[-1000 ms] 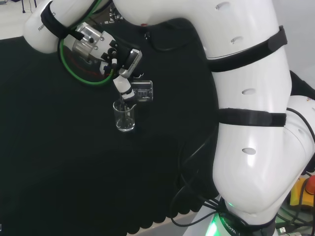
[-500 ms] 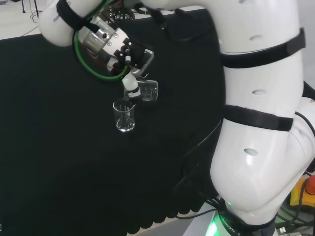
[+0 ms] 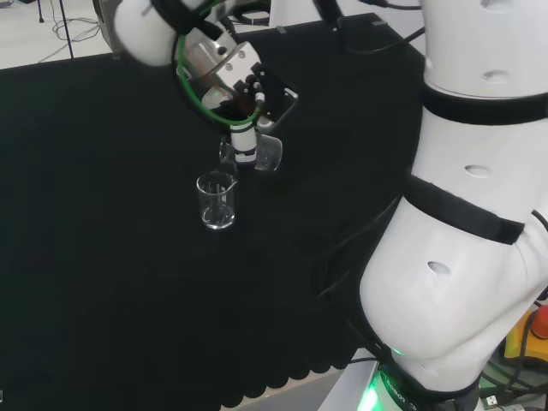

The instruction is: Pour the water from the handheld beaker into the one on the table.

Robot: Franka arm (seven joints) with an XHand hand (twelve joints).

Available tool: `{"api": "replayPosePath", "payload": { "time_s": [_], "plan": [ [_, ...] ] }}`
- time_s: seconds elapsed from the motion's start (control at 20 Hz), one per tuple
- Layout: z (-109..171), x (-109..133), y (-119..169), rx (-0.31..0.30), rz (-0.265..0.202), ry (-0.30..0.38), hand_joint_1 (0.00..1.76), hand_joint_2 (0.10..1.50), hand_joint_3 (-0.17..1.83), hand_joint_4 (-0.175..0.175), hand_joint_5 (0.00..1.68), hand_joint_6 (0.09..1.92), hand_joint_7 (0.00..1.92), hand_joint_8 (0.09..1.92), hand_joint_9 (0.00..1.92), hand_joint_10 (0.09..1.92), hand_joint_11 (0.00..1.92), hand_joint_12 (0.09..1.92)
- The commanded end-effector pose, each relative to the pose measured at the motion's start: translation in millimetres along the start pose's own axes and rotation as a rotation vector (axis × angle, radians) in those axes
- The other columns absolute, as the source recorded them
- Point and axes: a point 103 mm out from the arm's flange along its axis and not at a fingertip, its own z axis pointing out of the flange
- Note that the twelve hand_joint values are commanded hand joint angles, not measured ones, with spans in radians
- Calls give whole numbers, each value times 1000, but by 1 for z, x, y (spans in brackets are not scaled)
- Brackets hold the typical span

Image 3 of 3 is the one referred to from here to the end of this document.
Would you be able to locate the small clear glass beaker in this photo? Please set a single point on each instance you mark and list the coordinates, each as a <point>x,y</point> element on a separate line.
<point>269,154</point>

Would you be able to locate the black tripod leg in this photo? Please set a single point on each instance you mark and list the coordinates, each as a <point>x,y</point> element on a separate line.
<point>66,30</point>

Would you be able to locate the clear glass beaker with markings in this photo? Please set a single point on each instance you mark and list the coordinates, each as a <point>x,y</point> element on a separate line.
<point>216,214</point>

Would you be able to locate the black bench cloth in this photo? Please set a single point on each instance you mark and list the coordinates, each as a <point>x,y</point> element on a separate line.
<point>107,257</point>

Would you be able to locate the yellow stop button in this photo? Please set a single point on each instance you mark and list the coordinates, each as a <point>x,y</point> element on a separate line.
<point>520,342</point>

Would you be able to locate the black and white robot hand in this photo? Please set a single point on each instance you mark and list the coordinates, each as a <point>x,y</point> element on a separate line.
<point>274,100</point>

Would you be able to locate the grey equipment box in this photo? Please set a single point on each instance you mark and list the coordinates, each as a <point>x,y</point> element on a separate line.
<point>107,34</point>

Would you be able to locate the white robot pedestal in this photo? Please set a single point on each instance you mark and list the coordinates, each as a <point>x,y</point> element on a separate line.
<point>355,387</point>

